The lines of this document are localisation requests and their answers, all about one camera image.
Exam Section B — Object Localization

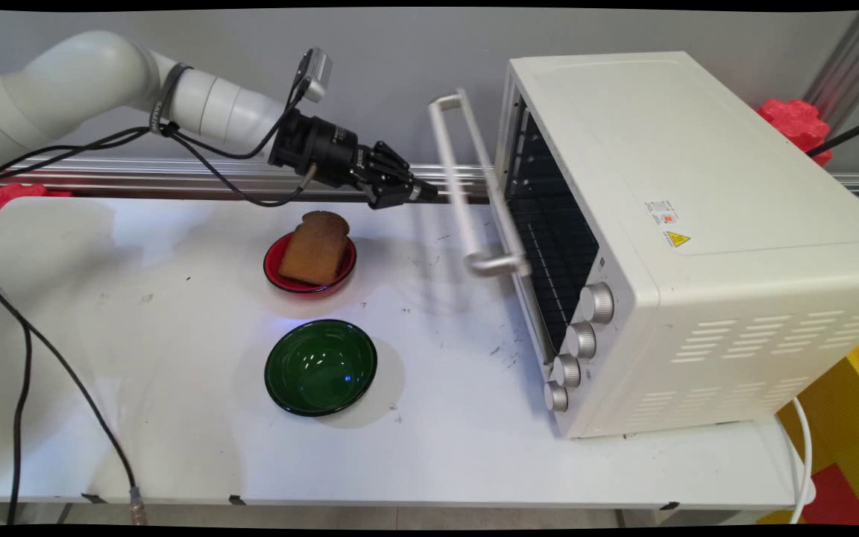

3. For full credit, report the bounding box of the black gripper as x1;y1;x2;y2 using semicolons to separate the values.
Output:
268;110;438;211

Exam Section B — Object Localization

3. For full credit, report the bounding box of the oven door with handle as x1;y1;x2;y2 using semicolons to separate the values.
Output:
428;88;561;366

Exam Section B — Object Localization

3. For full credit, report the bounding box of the brown toast slice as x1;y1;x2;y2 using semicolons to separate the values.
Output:
278;210;351;287

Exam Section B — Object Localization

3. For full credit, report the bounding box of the red bowl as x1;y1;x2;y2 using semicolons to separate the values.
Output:
263;231;358;296

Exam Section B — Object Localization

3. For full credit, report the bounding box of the green glass bowl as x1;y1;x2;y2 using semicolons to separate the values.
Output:
264;319;379;418

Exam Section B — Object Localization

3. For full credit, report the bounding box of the white toaster oven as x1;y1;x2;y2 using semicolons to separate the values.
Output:
493;51;859;440

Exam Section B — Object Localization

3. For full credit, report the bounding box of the red plastic block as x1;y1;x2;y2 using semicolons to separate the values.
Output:
0;183;72;227

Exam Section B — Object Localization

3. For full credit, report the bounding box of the red plastic gear toy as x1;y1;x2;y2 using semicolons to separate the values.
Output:
755;98;834;167

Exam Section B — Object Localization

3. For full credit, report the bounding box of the black rod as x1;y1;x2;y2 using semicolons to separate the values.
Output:
805;112;859;158

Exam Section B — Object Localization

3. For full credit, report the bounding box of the yellow foam mat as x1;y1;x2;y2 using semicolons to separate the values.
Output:
756;328;859;525

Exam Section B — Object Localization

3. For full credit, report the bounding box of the red foam mat tile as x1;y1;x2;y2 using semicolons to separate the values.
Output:
801;462;859;526

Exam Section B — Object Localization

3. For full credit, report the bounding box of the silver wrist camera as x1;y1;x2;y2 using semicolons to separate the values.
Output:
292;47;334;104

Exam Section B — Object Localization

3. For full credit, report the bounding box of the aluminium rail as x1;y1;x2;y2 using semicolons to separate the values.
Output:
0;157;859;204

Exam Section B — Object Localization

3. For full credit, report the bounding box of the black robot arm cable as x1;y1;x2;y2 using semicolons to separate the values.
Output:
0;75;318;208

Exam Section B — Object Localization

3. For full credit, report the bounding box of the black cable with metal plug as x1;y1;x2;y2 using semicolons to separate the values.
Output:
0;254;149;526

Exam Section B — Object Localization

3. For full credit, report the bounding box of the thin black cable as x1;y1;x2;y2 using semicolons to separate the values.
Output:
6;324;34;524

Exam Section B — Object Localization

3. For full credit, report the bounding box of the aluminium frame post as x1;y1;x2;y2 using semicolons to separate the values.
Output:
802;10;859;129

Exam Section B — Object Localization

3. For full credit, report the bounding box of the white power cable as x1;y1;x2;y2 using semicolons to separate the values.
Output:
773;398;817;525

